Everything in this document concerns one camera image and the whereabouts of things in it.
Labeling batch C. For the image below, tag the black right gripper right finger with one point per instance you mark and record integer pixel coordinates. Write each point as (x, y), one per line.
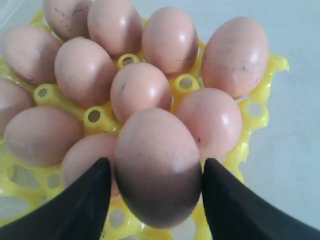
(234, 212)

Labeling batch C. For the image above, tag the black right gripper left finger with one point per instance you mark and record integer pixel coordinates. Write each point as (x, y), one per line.
(77, 213)

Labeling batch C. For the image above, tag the brown egg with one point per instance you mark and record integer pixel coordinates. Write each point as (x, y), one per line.
(236, 57)
(41, 136)
(157, 168)
(170, 41)
(13, 100)
(67, 18)
(84, 72)
(30, 52)
(214, 120)
(83, 154)
(139, 86)
(116, 26)

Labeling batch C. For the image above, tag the yellow plastic egg tray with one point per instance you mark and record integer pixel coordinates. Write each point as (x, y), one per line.
(24, 188)

